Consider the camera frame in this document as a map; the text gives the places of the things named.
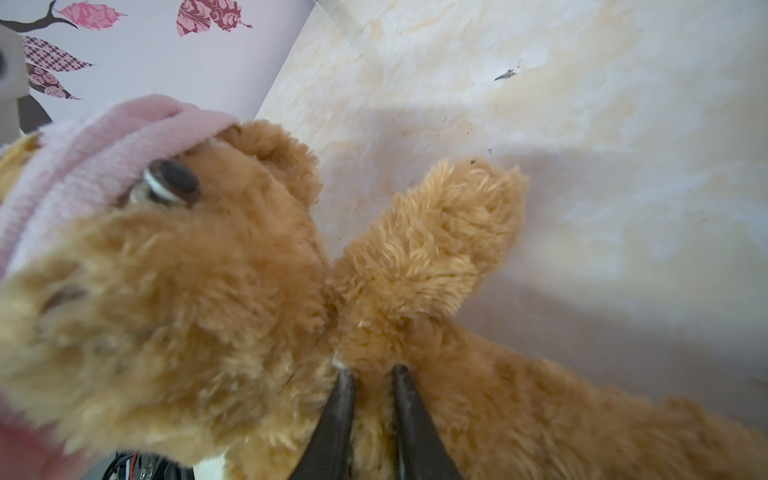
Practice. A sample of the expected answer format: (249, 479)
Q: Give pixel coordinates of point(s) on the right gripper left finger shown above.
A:
(326, 456)

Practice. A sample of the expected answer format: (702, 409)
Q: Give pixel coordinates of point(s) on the pink knitted bear sweater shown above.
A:
(69, 169)

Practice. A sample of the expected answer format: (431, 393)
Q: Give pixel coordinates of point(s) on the brown teddy bear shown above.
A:
(198, 316)

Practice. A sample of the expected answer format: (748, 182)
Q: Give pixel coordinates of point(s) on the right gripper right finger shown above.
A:
(421, 455)

